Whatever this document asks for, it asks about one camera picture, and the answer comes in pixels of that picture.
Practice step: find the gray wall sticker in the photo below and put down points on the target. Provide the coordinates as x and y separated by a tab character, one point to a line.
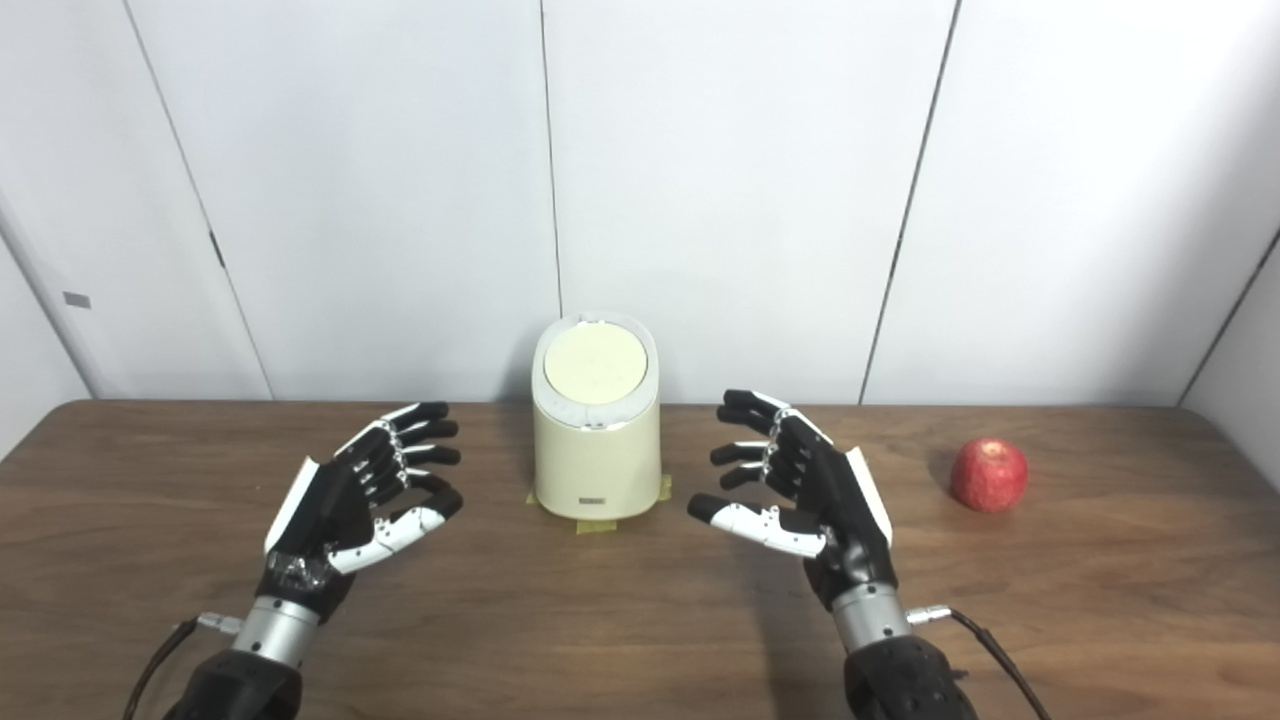
76	299

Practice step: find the black wall panel hinge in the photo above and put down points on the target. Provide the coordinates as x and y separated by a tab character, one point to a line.
216	248

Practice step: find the red apple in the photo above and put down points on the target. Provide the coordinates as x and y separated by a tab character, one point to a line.
989	476

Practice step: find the cream-colored trash bin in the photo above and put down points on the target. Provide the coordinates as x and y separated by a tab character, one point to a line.
597	460

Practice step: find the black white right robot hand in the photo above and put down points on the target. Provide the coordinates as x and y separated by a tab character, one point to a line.
835	500

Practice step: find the round cream bin lid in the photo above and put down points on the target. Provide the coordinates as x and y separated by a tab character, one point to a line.
595	363

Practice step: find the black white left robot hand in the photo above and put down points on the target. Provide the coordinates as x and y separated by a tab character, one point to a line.
330	505

